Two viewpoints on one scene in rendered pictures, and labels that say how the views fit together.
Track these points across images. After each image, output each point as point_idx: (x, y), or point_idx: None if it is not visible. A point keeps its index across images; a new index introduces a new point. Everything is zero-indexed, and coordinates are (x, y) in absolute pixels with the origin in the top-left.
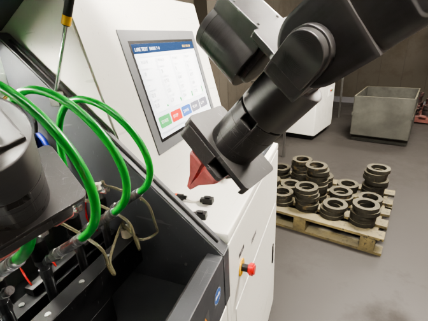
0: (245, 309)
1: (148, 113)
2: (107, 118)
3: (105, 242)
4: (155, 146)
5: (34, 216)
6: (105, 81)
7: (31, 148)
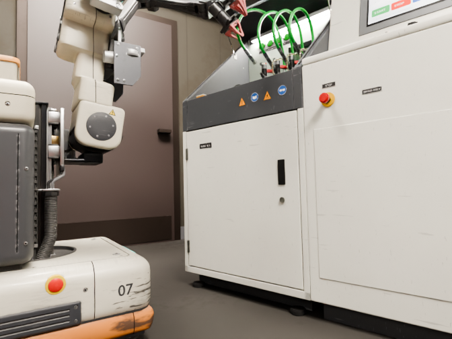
0: (339, 154)
1: (362, 9)
2: (330, 18)
3: None
4: (358, 30)
5: (222, 23)
6: (337, 0)
7: (212, 6)
